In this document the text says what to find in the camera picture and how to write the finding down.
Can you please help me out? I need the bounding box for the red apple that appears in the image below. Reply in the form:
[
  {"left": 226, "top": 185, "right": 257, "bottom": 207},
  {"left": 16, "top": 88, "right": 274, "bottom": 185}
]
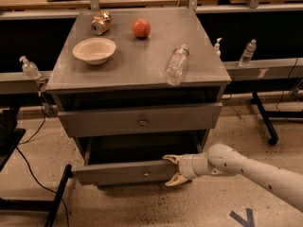
[{"left": 132, "top": 19, "right": 151, "bottom": 39}]

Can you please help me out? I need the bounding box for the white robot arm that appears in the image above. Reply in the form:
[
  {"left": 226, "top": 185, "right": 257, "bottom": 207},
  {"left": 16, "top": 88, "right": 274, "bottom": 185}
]
[{"left": 163, "top": 144, "right": 303, "bottom": 211}]

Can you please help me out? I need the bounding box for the white paper bowl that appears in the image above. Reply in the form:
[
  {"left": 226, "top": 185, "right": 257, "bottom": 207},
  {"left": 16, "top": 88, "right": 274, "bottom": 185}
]
[{"left": 73, "top": 38, "right": 116, "bottom": 65}]

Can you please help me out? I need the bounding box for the upright water bottle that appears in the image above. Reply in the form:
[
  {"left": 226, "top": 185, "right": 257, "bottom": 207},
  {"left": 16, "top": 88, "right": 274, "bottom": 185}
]
[{"left": 239, "top": 40, "right": 257, "bottom": 67}]

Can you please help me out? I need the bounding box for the crushed gold soda can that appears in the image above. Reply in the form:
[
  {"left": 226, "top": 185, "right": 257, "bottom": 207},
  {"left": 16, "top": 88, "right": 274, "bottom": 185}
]
[{"left": 91, "top": 10, "right": 112, "bottom": 35}]

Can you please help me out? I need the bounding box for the small white pump bottle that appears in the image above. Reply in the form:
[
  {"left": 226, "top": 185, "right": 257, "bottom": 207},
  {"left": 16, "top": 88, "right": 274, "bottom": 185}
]
[{"left": 214, "top": 38, "right": 222, "bottom": 57}]

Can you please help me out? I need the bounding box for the grey three-drawer cabinet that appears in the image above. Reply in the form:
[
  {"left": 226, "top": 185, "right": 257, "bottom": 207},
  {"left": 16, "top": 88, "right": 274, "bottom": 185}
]
[{"left": 45, "top": 7, "right": 232, "bottom": 187}]

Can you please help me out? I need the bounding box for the black table leg frame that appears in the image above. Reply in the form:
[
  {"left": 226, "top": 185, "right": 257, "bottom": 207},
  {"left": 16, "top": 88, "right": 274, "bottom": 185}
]
[{"left": 0, "top": 128, "right": 73, "bottom": 227}]

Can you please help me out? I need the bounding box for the black rolling stand leg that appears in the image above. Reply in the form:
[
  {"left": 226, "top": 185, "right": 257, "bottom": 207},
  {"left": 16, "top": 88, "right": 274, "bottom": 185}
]
[{"left": 251, "top": 92, "right": 303, "bottom": 146}]

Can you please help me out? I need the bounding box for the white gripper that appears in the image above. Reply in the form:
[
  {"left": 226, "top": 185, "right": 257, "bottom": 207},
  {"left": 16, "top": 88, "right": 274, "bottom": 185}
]
[{"left": 162, "top": 152, "right": 211, "bottom": 187}]

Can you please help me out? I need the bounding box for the grey top drawer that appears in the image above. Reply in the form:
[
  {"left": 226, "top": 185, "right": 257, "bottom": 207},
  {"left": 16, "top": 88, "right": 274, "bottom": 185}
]
[{"left": 58, "top": 103, "right": 223, "bottom": 137}]

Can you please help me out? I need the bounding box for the grey metal rail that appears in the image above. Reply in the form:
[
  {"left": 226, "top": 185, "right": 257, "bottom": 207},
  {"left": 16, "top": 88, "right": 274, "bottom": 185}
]
[{"left": 0, "top": 58, "right": 303, "bottom": 95}]

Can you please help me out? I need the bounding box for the clear plastic water bottle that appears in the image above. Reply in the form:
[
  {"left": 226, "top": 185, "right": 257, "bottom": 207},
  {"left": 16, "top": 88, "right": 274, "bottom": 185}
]
[{"left": 164, "top": 44, "right": 189, "bottom": 86}]

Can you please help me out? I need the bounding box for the hand sanitizer pump bottle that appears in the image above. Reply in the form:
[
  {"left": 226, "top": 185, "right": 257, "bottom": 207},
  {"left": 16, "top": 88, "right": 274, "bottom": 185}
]
[{"left": 19, "top": 56, "right": 42, "bottom": 79}]

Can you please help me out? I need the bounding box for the grey drawer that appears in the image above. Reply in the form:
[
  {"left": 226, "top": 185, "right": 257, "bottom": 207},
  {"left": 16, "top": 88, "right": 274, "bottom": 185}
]
[
  {"left": 58, "top": 103, "right": 223, "bottom": 137},
  {"left": 74, "top": 131, "right": 203, "bottom": 186}
]

